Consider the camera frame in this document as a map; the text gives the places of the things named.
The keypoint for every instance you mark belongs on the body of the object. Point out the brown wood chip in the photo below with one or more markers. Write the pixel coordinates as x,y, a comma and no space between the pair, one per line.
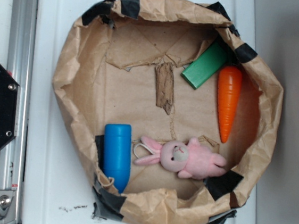
164,86

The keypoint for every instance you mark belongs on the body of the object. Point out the orange toy carrot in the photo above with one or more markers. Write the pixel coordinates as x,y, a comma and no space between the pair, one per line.
229,86

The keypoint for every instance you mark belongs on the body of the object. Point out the metal corner bracket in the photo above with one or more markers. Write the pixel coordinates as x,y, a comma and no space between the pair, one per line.
2,204

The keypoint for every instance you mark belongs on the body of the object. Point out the brown paper bag bin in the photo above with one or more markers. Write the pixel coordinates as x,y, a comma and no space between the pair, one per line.
106,74

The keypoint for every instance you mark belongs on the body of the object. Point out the white tray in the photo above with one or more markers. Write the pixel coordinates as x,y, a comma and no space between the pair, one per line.
56,189

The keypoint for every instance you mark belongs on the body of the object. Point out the green rectangular block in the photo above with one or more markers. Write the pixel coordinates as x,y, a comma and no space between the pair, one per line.
209,62

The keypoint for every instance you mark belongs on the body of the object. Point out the aluminium extrusion rail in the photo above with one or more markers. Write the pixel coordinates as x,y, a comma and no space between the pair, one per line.
19,63

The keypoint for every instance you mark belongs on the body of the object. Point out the pink plush bunny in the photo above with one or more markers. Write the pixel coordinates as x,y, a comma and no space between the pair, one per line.
191,160

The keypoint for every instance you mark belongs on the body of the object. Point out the blue plastic cylinder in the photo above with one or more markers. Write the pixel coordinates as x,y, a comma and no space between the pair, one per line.
117,154

